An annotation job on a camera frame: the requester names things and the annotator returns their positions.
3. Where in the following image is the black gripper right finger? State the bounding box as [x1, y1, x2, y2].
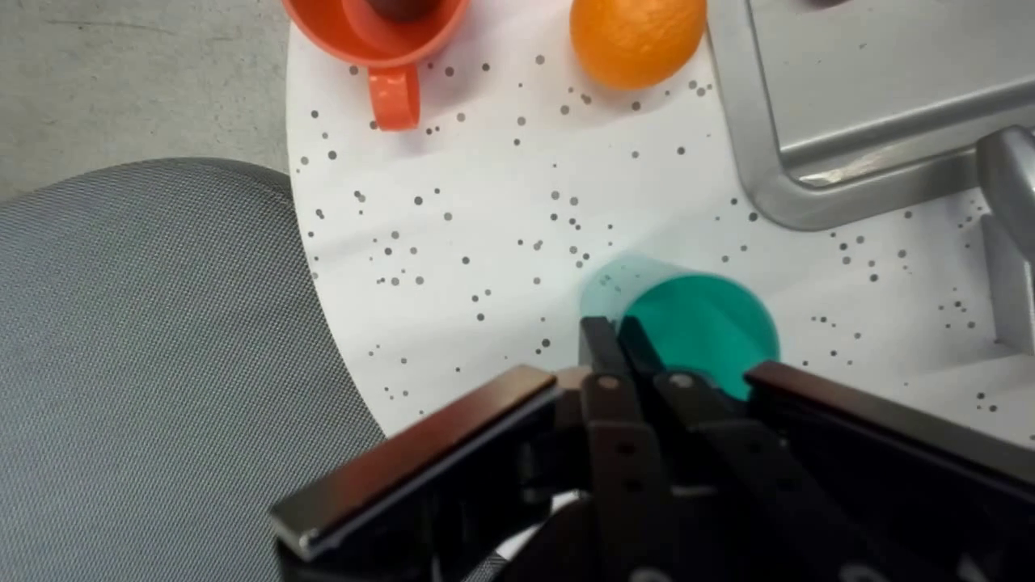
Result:
[613, 313, 1035, 582]

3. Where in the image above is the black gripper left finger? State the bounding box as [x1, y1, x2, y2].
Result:
[265, 313, 675, 582]

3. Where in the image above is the teal plastic cup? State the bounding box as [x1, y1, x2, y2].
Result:
[578, 256, 783, 404]

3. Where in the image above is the grey toy sink basin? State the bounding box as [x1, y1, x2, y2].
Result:
[705, 0, 1035, 238]

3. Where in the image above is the wooden toy kitchen unit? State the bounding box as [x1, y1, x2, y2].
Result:
[284, 0, 1035, 449]

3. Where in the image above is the silver toy faucet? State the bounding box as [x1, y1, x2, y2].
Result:
[974, 128, 1035, 355]

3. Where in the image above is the toy orange fruit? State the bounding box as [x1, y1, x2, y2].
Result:
[570, 0, 709, 93]

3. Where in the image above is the grey mesh chair seat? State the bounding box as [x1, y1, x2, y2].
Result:
[0, 156, 387, 582]

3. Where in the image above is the red cup with handle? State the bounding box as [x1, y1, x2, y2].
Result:
[283, 0, 471, 135]

